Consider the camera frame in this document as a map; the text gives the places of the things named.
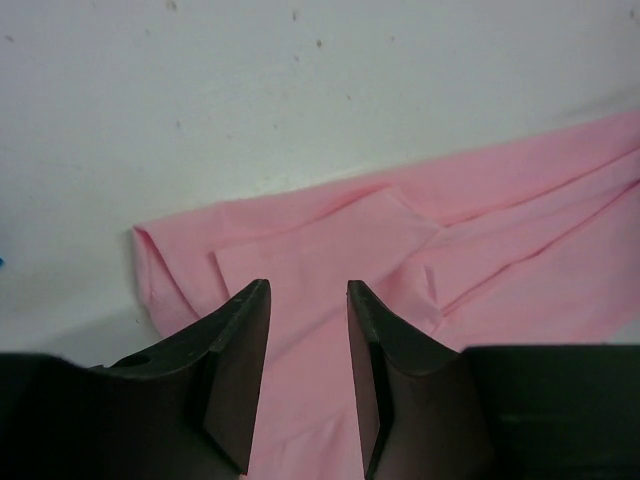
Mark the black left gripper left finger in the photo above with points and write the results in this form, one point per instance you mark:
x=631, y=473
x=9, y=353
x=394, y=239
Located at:
x=184, y=408

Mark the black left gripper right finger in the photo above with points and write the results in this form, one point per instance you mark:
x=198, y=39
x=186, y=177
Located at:
x=491, y=412

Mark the pink t shirt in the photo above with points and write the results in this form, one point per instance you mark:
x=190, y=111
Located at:
x=535, y=241

